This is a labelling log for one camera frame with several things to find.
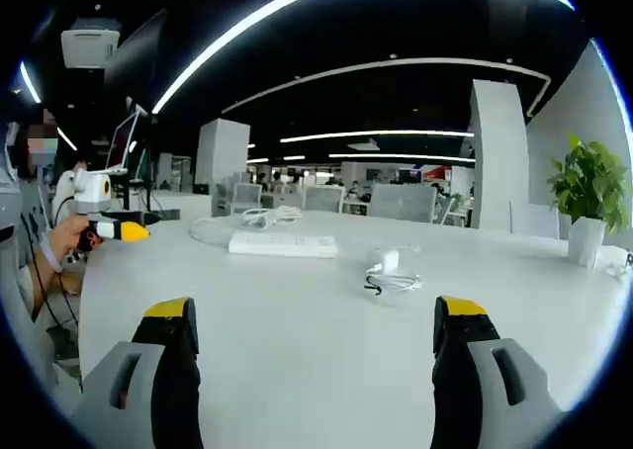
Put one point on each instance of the green potted plant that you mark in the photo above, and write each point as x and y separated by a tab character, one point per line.
591	197

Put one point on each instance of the laptop on raised stand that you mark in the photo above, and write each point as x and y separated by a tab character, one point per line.
123	145

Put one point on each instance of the white ceiling air conditioner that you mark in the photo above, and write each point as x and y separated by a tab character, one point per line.
90	43

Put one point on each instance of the person's left hand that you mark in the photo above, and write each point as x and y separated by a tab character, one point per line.
71	236

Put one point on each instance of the white charger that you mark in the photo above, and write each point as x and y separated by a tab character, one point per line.
389	261

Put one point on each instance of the white desk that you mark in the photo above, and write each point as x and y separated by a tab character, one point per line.
316	330

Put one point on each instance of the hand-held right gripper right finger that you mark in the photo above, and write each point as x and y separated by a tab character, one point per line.
489	399

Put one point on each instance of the grey mesh office chair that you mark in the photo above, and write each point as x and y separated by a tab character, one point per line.
246	197
403	203
324	198

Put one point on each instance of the white wristband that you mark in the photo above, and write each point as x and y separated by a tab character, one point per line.
51	253

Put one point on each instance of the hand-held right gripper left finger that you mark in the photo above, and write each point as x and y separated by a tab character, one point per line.
143	399

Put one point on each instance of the white power strip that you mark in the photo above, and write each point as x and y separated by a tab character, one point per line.
283	244

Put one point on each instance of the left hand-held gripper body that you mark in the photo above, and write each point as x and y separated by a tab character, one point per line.
91	189

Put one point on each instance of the person's torso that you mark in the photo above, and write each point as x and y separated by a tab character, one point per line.
20	271

